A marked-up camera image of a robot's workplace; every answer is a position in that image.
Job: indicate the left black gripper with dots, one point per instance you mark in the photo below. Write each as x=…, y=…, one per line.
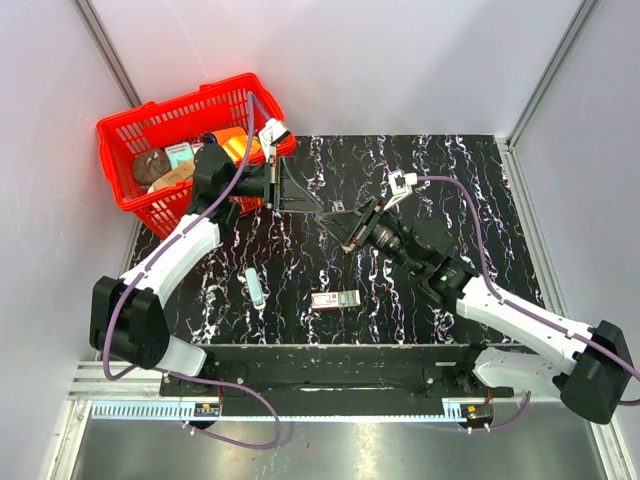
x=284, y=190

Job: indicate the light blue white stapler top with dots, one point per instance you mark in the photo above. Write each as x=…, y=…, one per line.
x=255, y=289

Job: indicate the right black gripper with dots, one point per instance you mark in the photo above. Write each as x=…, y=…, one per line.
x=355, y=226

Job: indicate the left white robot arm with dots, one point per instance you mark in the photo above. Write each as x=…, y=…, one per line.
x=127, y=313

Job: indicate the yellow green striped sponge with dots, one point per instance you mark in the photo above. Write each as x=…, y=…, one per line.
x=237, y=146

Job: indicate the teal small box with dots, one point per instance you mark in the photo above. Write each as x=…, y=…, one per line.
x=179, y=154

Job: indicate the brown cardboard box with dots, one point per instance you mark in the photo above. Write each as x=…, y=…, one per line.
x=182, y=173

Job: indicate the orange cylinder bottle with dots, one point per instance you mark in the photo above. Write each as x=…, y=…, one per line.
x=222, y=135

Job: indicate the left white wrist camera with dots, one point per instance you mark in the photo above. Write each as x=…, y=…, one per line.
x=271, y=135

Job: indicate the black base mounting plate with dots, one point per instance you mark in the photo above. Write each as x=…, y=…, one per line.
x=435, y=371

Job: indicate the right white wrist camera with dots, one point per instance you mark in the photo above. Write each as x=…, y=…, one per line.
x=401, y=185

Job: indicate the red staple box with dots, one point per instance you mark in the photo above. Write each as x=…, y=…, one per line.
x=335, y=300

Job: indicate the red plastic shopping basket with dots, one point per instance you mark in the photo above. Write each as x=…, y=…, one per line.
x=214, y=106

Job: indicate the brown round sponge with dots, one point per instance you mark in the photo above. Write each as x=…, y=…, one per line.
x=149, y=166

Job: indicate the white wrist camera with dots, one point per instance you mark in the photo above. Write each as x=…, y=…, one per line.
x=271, y=135
x=401, y=185

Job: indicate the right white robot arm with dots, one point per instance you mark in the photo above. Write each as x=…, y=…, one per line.
x=587, y=368

